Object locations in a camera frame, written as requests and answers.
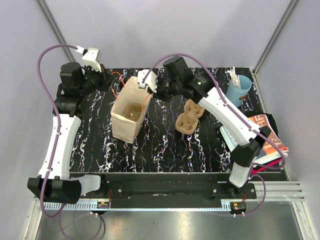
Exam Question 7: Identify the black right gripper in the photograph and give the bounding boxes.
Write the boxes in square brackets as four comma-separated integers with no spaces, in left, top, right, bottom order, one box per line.
[147,76,181,104]

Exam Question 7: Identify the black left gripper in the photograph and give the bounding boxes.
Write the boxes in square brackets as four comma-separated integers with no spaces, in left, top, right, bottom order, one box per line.
[79,62,116,97]

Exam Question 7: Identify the pulp cup carrier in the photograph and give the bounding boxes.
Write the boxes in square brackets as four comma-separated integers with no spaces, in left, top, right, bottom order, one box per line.
[175,99,205,135]

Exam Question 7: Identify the paper bag orange handles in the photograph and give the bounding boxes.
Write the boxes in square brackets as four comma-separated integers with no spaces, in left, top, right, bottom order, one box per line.
[111,69,152,144]

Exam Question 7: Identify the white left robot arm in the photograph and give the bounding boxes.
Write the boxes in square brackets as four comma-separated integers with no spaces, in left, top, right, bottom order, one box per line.
[27,62,115,204]

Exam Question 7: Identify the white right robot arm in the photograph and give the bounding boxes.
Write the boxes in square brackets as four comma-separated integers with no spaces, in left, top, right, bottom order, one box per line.
[139,53,271,199]

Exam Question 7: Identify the wrapped stirrers in holder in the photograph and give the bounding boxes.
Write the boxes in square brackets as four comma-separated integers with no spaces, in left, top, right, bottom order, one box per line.
[227,66,241,89]

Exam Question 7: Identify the blue cup holder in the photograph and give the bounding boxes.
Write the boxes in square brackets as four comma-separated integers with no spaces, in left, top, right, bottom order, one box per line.
[225,75,252,107]

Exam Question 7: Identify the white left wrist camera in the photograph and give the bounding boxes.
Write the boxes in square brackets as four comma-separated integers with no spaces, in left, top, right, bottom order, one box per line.
[76,45,102,73]

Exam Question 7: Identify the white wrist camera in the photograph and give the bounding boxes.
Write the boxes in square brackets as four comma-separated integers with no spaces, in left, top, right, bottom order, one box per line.
[137,69,158,94]
[76,45,102,73]

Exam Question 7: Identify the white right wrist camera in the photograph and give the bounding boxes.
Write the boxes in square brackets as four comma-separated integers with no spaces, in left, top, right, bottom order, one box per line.
[137,69,158,94]

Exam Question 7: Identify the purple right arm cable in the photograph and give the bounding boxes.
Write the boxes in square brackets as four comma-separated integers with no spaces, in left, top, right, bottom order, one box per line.
[142,52,287,217]

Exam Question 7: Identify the aluminium frame post left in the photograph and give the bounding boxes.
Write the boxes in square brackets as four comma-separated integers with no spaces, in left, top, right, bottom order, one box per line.
[35,0,76,62]

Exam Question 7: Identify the aluminium frame post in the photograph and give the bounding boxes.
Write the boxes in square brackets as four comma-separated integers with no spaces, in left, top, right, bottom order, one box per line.
[252,0,301,76]
[35,0,76,62]

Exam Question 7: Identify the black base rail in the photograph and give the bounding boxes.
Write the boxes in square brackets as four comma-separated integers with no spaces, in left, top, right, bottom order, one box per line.
[83,172,257,210]

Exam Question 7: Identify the aluminium frame post right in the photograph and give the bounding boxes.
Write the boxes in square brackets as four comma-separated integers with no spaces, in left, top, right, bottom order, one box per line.
[252,0,301,76]

